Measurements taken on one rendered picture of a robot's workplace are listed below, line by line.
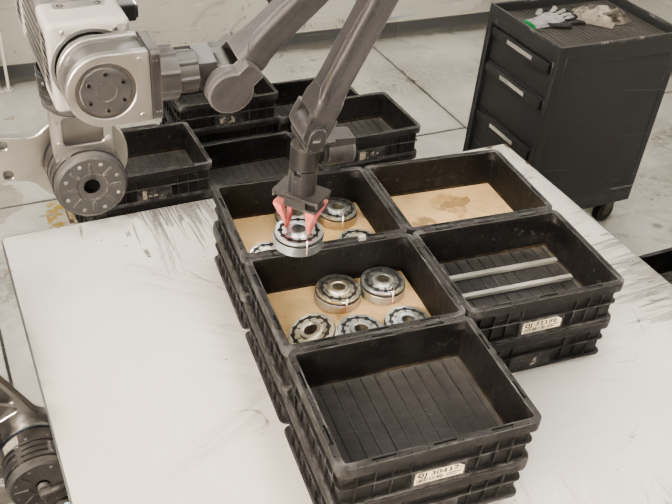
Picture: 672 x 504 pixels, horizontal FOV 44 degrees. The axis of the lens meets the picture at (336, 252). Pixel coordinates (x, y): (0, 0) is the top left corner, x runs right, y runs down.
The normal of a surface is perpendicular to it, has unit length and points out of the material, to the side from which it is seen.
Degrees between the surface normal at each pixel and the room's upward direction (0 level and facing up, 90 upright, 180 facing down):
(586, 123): 90
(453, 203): 0
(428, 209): 0
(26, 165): 90
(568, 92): 90
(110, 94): 90
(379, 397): 0
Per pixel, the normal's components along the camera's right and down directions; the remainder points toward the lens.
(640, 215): 0.07, -0.80
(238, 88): 0.41, 0.70
